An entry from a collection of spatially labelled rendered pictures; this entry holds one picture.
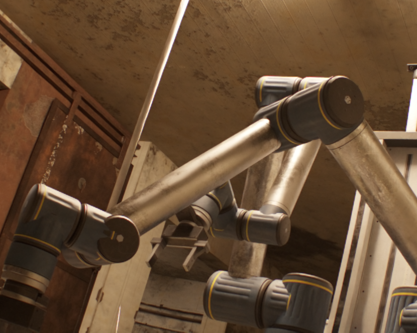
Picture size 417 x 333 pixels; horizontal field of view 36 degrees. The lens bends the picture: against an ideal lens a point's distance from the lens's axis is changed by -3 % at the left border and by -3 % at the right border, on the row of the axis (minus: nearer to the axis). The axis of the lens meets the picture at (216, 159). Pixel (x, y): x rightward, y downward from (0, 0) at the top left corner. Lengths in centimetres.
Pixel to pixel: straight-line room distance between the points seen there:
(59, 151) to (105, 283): 144
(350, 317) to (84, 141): 414
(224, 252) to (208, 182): 724
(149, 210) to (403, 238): 75
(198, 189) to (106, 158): 489
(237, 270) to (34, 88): 372
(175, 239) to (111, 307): 480
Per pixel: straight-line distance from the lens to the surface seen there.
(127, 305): 701
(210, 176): 179
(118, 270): 679
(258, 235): 218
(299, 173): 233
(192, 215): 201
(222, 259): 900
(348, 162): 186
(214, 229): 225
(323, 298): 248
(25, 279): 140
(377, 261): 281
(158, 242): 204
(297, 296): 245
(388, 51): 459
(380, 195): 189
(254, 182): 262
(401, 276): 276
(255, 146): 189
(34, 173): 589
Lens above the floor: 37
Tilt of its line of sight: 22 degrees up
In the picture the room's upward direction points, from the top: 16 degrees clockwise
